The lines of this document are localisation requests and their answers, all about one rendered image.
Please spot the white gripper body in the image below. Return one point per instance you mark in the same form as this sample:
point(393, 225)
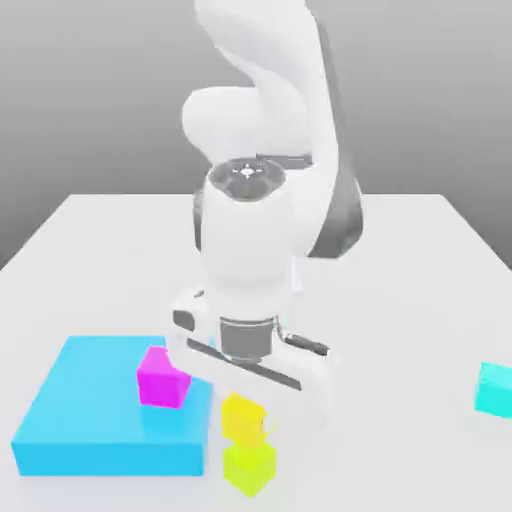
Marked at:
point(256, 380)

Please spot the small yellow cube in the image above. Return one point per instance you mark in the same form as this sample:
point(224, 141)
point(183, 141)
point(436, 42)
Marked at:
point(240, 418)

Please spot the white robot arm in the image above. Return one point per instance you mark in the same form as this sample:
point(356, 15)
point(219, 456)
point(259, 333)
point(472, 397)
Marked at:
point(248, 240)

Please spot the small lime cube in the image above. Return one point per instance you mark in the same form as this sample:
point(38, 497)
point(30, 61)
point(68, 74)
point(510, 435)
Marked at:
point(248, 468)

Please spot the small magenta cube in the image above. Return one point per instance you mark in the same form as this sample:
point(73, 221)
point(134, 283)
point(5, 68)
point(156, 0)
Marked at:
point(162, 384)

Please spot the small cyan cube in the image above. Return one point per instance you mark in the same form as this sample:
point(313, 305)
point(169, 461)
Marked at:
point(494, 390)

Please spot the large blue box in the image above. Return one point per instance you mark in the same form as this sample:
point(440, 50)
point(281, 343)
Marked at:
point(92, 400)

